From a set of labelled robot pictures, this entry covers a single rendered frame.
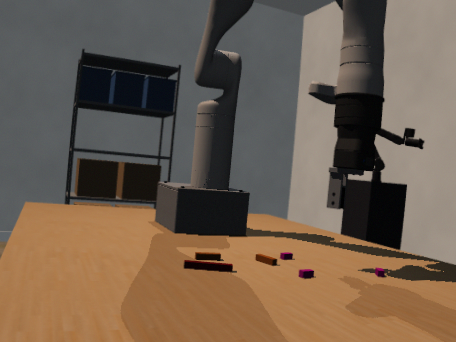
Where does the small magenta block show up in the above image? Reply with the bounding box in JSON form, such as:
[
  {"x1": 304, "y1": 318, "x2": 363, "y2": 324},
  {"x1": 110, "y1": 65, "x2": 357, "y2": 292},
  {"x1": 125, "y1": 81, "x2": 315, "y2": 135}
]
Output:
[
  {"x1": 375, "y1": 268, "x2": 384, "y2": 277},
  {"x1": 280, "y1": 252, "x2": 293, "y2": 260},
  {"x1": 299, "y1": 269, "x2": 314, "y2": 278}
]

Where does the orange-brown rectangular rod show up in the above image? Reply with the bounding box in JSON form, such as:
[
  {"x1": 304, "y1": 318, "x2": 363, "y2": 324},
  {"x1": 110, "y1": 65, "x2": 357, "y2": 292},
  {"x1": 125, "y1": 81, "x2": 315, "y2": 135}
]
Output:
[{"x1": 255, "y1": 254, "x2": 277, "y2": 266}]

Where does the red rod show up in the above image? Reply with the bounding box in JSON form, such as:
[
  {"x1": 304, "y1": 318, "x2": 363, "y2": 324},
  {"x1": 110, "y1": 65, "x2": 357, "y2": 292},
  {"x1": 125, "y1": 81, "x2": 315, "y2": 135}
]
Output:
[{"x1": 184, "y1": 260, "x2": 233, "y2": 272}]

